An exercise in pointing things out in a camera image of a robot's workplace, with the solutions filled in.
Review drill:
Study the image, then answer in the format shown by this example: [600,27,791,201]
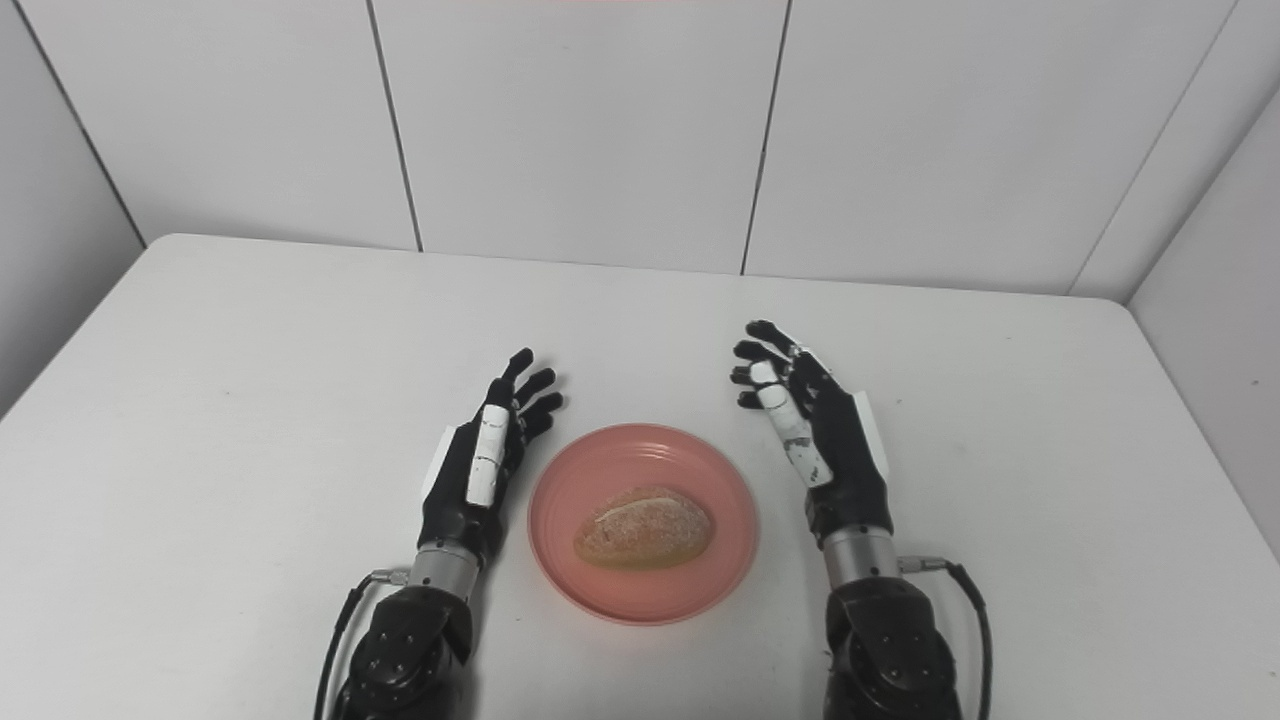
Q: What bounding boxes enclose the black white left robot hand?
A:
[417,347,565,573]

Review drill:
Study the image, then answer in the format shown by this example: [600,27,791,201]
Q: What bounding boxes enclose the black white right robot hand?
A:
[729,319,895,550]

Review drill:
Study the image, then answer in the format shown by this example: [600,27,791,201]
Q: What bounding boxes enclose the pink round plate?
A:
[526,423,761,628]

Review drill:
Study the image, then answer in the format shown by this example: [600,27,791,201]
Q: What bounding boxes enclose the golden brown bread roll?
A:
[572,485,716,573]

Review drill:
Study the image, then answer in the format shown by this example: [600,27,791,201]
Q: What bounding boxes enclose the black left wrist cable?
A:
[312,567,412,720]

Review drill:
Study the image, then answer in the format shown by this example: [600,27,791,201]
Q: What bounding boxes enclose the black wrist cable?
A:
[896,555,994,720]
[312,567,412,720]

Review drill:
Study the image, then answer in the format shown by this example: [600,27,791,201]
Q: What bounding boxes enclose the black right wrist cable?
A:
[896,555,994,720]

